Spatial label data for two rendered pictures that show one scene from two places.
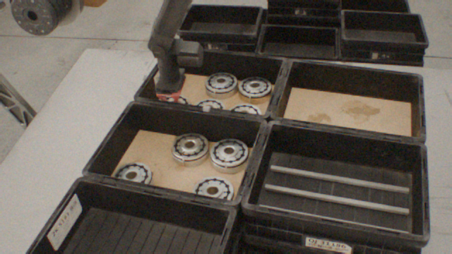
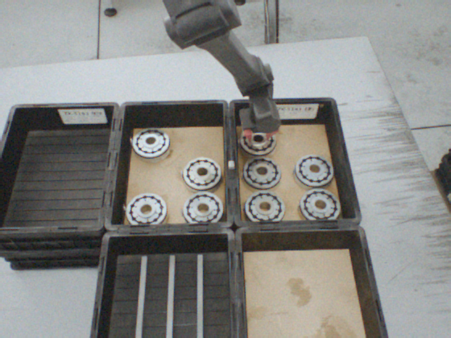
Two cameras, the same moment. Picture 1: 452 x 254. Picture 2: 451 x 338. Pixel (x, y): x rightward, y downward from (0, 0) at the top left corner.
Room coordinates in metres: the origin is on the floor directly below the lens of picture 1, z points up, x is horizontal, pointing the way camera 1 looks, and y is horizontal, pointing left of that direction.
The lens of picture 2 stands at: (0.71, -0.58, 1.90)
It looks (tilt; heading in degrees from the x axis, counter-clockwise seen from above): 56 degrees down; 69
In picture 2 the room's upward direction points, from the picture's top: straight up
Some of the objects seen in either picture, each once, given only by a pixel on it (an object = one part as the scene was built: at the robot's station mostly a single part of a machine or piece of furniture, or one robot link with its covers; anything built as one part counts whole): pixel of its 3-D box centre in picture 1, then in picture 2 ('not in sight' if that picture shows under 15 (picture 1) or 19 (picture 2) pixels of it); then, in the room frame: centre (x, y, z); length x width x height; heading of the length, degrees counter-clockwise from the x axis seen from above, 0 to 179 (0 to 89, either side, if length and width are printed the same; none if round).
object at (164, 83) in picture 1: (169, 73); (260, 112); (1.09, 0.14, 0.98); 0.10 x 0.07 x 0.07; 167
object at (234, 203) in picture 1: (177, 149); (172, 161); (0.84, 0.11, 0.92); 0.40 x 0.30 x 0.02; 70
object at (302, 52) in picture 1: (297, 68); not in sight; (2.02, -0.43, 0.31); 0.40 x 0.30 x 0.34; 76
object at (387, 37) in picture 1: (376, 64); not in sight; (1.92, -0.82, 0.37); 0.40 x 0.30 x 0.45; 76
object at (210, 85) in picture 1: (221, 82); (314, 170); (1.19, -0.01, 0.86); 0.10 x 0.10 x 0.01
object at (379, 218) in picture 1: (336, 190); (167, 325); (0.70, -0.26, 0.87); 0.40 x 0.30 x 0.11; 70
